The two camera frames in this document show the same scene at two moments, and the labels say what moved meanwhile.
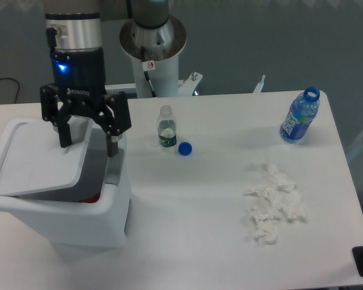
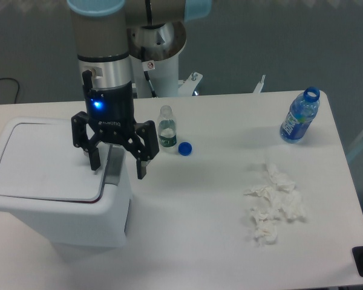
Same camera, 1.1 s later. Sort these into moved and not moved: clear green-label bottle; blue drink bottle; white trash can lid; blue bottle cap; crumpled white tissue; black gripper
Moved: black gripper; white trash can lid
Not moved: crumpled white tissue; blue drink bottle; clear green-label bottle; blue bottle cap
